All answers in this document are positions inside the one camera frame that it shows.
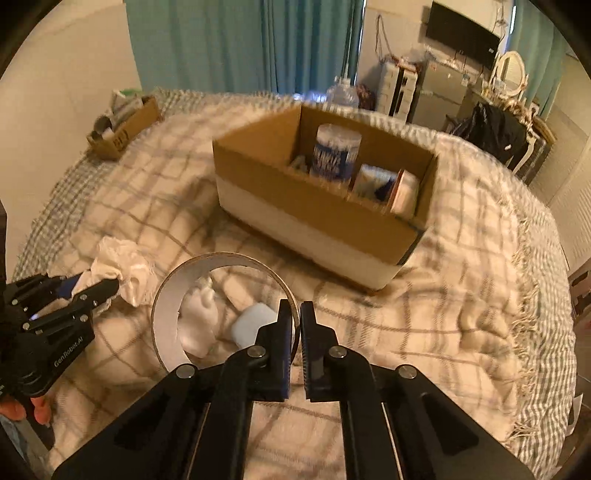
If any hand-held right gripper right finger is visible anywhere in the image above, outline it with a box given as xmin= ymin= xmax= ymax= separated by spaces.
xmin=300 ymin=301 xmax=537 ymax=480

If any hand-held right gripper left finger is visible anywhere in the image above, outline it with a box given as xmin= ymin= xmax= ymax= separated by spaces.
xmin=51 ymin=299 xmax=299 ymax=480

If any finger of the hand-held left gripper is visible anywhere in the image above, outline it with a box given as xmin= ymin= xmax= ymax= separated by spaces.
xmin=21 ymin=278 xmax=122 ymax=336
xmin=3 ymin=273 xmax=80 ymax=311

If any white cloth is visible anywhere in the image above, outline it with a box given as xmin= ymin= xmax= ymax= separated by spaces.
xmin=74 ymin=237 xmax=156 ymax=306

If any brown tape roll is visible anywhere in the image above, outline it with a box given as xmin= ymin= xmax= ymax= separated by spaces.
xmin=150 ymin=251 xmax=299 ymax=376

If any large cardboard box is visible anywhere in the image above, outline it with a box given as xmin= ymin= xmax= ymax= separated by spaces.
xmin=212 ymin=102 xmax=439 ymax=292

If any person's left hand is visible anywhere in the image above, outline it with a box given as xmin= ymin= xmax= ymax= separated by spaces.
xmin=0 ymin=396 xmax=52 ymax=426

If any small white case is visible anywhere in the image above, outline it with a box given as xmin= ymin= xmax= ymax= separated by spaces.
xmin=231 ymin=302 xmax=279 ymax=349

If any white crumpled tissue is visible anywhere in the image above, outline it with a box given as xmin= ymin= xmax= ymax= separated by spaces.
xmin=178 ymin=276 xmax=219 ymax=360

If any small cardboard box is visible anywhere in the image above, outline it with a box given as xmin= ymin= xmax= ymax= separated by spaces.
xmin=87 ymin=95 xmax=163 ymax=162

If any plaid blanket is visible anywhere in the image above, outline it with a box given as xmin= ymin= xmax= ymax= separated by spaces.
xmin=13 ymin=87 xmax=579 ymax=480

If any white and blue carton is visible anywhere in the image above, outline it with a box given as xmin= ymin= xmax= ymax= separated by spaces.
xmin=352 ymin=163 xmax=400 ymax=204

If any white and pink carton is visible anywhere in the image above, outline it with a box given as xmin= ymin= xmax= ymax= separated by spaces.
xmin=389 ymin=169 xmax=422 ymax=219

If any white and green packet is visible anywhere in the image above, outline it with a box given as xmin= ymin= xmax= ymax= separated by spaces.
xmin=110 ymin=89 xmax=145 ymax=126

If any blue and white canister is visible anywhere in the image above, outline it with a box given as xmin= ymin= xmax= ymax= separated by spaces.
xmin=309 ymin=123 xmax=363 ymax=184

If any clear water bottle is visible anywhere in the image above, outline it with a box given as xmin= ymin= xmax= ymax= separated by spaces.
xmin=326 ymin=78 xmax=360 ymax=110

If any teal curtain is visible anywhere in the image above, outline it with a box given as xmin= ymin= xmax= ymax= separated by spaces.
xmin=512 ymin=0 xmax=568 ymax=108
xmin=125 ymin=0 xmax=364 ymax=96

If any white drawer unit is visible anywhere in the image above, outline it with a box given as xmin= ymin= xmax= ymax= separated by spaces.
xmin=379 ymin=59 xmax=419 ymax=117

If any black bag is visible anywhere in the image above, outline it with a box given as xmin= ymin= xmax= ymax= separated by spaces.
xmin=453 ymin=102 xmax=530 ymax=174

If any grey refrigerator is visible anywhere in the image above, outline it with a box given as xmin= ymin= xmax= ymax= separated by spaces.
xmin=410 ymin=61 xmax=468 ymax=131

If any white framed mirror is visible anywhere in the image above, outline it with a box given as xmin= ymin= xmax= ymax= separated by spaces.
xmin=491 ymin=51 xmax=528 ymax=99

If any black wall television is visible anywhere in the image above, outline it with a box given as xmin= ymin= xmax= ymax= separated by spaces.
xmin=425 ymin=1 xmax=502 ymax=71

